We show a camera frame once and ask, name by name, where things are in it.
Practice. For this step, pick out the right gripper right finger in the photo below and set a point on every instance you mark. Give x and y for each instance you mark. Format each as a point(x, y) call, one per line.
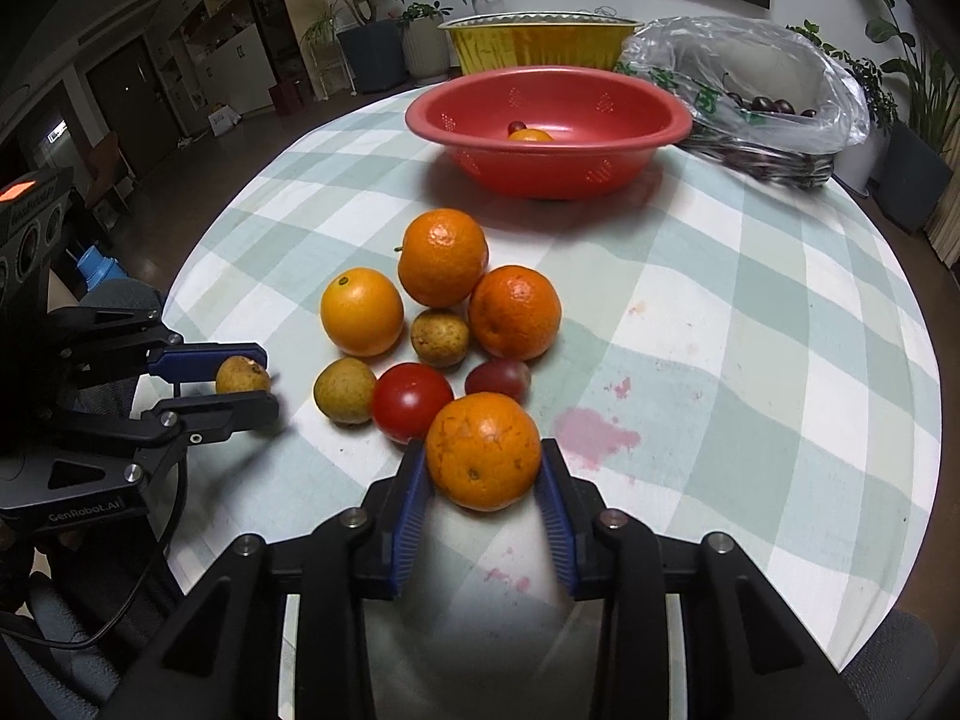
point(603, 554)

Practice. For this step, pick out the large leaf plant dark pot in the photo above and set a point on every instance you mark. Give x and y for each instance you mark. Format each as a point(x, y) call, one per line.
point(915, 172)

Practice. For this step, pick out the red plastic colander bowl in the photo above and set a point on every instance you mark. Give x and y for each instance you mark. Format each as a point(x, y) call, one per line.
point(605, 129)

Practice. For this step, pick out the tall plant in dark pot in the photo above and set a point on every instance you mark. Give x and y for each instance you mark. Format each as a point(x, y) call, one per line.
point(371, 45)

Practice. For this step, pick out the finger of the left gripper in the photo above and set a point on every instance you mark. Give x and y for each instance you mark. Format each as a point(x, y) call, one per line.
point(199, 362)
point(206, 419)

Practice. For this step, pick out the plant in white ribbed pot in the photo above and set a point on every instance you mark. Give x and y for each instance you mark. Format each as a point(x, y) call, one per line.
point(425, 44)

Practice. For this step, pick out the white storage cabinet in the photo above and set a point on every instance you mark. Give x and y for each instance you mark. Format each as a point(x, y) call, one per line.
point(209, 54)

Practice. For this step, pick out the smooth yellow orange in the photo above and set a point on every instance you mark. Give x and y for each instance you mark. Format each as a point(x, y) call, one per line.
point(361, 312)

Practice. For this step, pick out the red grape tomato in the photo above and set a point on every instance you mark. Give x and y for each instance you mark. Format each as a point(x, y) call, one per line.
point(500, 376)

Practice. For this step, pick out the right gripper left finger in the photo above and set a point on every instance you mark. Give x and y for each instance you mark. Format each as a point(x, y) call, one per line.
point(364, 553)

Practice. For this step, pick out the green checkered tablecloth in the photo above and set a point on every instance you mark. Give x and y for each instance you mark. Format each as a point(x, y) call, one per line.
point(732, 356)

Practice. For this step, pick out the gold foil bowl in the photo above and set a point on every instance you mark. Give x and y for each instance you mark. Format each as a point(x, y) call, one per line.
point(527, 38)

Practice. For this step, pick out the clear plastic bag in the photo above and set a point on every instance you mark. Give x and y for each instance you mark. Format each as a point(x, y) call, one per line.
point(699, 59)

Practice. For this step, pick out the pile of dark cherries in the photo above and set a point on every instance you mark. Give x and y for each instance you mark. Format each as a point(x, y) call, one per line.
point(764, 105)

